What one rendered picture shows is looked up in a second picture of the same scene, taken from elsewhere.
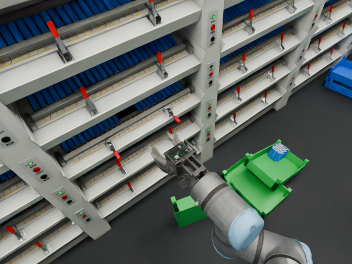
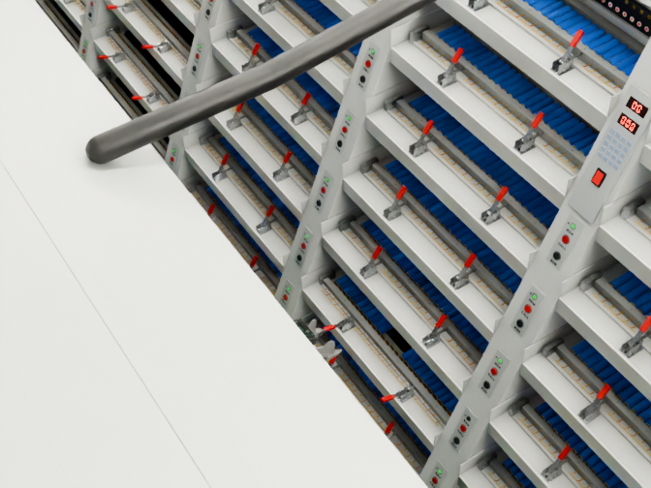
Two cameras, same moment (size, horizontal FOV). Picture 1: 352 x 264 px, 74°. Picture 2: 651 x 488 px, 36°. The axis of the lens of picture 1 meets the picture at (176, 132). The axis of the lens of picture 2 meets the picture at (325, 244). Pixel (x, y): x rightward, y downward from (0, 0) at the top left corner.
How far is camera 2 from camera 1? 202 cm
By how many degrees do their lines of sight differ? 55
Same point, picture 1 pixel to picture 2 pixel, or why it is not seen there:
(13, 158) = (308, 219)
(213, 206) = not seen: hidden behind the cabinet
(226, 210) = not seen: hidden behind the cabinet
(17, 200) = (279, 249)
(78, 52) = (397, 223)
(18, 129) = (328, 207)
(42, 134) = (334, 235)
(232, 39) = (524, 443)
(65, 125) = (347, 252)
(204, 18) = (491, 347)
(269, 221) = not seen: outside the picture
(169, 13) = (474, 297)
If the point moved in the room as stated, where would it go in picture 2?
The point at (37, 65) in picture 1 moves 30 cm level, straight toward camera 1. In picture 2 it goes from (378, 198) to (281, 212)
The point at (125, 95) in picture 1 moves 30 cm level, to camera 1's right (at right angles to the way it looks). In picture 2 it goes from (392, 302) to (408, 387)
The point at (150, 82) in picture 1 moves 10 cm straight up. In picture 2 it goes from (416, 327) to (429, 297)
